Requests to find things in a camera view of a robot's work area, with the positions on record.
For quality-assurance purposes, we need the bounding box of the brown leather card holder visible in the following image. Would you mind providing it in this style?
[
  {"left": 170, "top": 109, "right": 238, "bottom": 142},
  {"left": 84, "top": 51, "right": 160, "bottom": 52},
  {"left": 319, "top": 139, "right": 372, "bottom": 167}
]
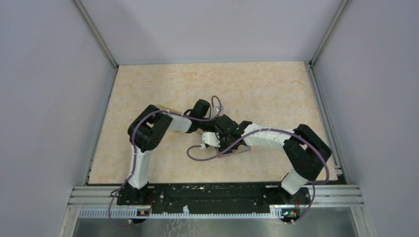
[{"left": 217, "top": 145, "right": 251, "bottom": 158}]

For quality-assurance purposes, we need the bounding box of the beige oval card tray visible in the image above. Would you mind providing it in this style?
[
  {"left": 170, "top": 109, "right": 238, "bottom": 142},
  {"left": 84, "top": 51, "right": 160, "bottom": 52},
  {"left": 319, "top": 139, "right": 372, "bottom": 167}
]
[{"left": 155, "top": 105, "right": 183, "bottom": 117}]

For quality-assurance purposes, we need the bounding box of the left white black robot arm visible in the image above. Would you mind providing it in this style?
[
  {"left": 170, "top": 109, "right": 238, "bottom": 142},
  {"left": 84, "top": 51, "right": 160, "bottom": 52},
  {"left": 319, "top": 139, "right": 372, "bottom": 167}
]
[{"left": 122, "top": 99, "right": 210, "bottom": 204}]

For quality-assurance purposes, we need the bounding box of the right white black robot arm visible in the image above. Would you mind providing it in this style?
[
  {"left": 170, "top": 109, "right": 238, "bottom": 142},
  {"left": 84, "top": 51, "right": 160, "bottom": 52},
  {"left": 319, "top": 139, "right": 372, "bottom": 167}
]
[{"left": 214, "top": 115, "right": 332, "bottom": 203}]

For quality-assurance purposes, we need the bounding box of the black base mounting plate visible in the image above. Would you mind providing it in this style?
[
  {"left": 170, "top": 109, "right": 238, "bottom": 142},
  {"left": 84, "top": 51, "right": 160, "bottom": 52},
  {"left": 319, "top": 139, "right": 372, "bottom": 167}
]
[{"left": 116, "top": 182, "right": 311, "bottom": 214}]

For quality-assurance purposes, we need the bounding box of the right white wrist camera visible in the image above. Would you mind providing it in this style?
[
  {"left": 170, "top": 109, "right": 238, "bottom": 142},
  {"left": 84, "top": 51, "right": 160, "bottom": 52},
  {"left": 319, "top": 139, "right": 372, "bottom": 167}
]
[{"left": 200, "top": 132, "right": 220, "bottom": 150}]

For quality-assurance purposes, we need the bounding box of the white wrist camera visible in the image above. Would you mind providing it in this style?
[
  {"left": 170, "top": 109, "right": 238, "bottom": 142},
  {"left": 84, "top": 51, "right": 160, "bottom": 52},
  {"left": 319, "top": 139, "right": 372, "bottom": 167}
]
[
  {"left": 210, "top": 105, "right": 224, "bottom": 118},
  {"left": 200, "top": 132, "right": 220, "bottom": 150}
]

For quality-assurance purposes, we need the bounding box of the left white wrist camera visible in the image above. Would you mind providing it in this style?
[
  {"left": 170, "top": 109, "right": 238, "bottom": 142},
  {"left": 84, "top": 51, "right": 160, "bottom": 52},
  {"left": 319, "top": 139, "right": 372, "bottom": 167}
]
[{"left": 210, "top": 105, "right": 224, "bottom": 118}]

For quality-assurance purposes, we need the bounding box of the aluminium frame rail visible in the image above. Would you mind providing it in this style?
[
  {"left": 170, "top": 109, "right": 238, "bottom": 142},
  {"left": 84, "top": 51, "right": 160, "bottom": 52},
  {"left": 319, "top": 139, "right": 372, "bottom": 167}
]
[{"left": 67, "top": 185, "right": 365, "bottom": 207}]

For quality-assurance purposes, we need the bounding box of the white slotted cable duct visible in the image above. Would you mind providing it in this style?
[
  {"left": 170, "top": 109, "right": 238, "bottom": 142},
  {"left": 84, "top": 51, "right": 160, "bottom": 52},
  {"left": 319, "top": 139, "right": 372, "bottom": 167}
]
[{"left": 79, "top": 207, "right": 284, "bottom": 219}]

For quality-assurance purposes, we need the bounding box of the right aluminium corner post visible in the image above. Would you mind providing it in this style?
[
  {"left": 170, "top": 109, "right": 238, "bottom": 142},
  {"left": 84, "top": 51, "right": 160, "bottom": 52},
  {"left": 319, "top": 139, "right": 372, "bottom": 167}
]
[{"left": 310, "top": 0, "right": 352, "bottom": 68}]

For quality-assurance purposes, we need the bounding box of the aluminium corner post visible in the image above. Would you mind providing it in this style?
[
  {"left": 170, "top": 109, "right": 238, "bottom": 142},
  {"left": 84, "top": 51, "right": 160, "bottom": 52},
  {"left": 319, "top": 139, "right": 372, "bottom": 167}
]
[
  {"left": 72, "top": 0, "right": 119, "bottom": 70},
  {"left": 310, "top": 0, "right": 352, "bottom": 68}
]

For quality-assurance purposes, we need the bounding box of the left aluminium corner post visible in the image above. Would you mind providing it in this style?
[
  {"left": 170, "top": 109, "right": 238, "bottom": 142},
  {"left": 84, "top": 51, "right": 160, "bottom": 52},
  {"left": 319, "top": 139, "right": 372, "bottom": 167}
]
[{"left": 72, "top": 0, "right": 119, "bottom": 70}]

